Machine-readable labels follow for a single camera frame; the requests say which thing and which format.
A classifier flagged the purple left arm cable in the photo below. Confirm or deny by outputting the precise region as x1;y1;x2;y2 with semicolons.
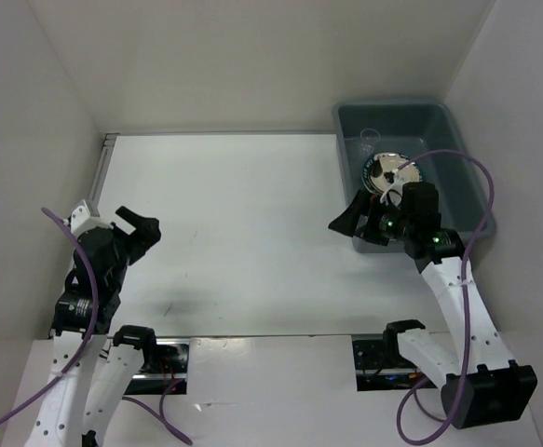
0;207;193;446

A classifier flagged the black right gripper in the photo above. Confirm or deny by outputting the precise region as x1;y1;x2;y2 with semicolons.
328;188;414;245

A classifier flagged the beige dish with dark spot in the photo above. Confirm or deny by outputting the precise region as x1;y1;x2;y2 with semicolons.
368;156;422;196

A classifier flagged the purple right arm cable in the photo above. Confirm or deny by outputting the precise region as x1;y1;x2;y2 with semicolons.
394;149;495;446

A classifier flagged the clear plastic cup in bin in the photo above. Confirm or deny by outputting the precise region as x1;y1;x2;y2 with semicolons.
359;128;381;156

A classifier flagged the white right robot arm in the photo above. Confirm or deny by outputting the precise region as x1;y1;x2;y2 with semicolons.
328;183;537;429

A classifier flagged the grey plastic bin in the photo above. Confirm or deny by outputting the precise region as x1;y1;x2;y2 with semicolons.
333;99;488;242

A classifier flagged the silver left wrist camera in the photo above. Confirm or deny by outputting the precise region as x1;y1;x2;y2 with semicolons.
64;199;102;237

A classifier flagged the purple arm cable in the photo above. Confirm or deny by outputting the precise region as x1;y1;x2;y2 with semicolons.
394;149;495;446
0;207;193;446

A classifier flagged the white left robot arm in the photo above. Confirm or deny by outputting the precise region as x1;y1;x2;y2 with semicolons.
26;200;161;446

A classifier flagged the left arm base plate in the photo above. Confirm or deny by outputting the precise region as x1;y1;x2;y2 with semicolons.
126;338;190;396

